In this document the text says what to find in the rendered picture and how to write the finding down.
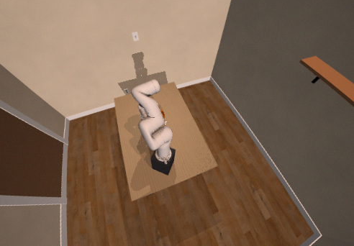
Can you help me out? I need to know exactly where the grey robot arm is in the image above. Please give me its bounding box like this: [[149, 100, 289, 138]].
[[131, 79, 173, 164]]

